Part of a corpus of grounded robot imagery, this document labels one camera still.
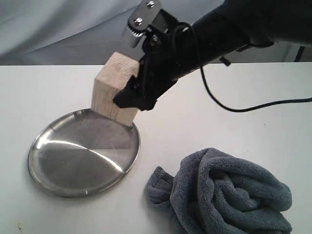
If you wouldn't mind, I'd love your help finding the black stand pole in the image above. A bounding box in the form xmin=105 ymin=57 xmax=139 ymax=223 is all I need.
xmin=294 ymin=46 xmax=305 ymax=62

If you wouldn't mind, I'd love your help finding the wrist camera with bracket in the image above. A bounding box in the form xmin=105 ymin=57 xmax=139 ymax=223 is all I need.
xmin=123 ymin=0 xmax=169 ymax=48

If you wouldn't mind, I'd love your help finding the grey fluffy towel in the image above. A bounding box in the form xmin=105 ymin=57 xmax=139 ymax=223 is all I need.
xmin=145 ymin=148 xmax=292 ymax=234

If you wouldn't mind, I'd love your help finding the round stainless steel plate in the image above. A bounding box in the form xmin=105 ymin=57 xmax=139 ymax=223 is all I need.
xmin=27 ymin=109 xmax=140 ymax=197

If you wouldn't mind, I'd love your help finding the light wooden block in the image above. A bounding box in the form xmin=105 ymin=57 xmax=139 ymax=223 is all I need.
xmin=91 ymin=52 xmax=139 ymax=126

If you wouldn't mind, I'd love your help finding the grey backdrop sheet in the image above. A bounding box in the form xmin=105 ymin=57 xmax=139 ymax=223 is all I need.
xmin=0 ymin=0 xmax=312 ymax=65

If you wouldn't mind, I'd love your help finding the black cable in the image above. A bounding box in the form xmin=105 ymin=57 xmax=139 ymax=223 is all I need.
xmin=141 ymin=21 xmax=312 ymax=113

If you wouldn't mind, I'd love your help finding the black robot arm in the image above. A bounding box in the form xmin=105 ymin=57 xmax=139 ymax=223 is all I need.
xmin=113 ymin=0 xmax=312 ymax=111

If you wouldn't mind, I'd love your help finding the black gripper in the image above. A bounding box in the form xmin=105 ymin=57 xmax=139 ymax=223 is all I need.
xmin=113 ymin=22 xmax=202 ymax=111

